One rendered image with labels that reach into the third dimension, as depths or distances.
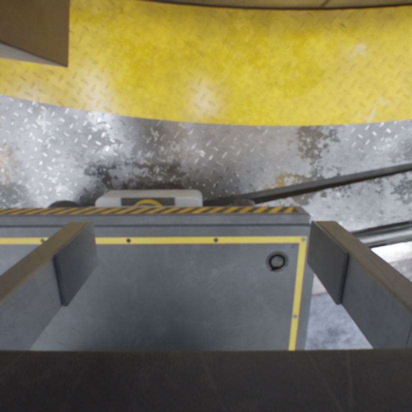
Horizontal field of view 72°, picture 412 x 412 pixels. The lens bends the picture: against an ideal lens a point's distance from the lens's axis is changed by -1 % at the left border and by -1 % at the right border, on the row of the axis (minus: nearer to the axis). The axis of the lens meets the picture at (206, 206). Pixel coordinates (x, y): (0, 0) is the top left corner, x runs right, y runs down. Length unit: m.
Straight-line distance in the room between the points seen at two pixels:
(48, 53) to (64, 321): 0.49
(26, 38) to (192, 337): 0.57
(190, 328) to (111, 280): 0.19
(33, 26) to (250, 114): 0.54
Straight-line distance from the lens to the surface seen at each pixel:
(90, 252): 0.17
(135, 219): 0.53
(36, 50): 0.46
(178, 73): 0.81
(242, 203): 0.73
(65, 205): 0.81
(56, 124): 0.90
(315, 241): 0.16
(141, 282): 0.58
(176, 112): 0.81
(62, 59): 0.52
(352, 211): 0.95
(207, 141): 0.81
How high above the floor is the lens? 0.80
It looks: 73 degrees down
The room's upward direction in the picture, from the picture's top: 180 degrees counter-clockwise
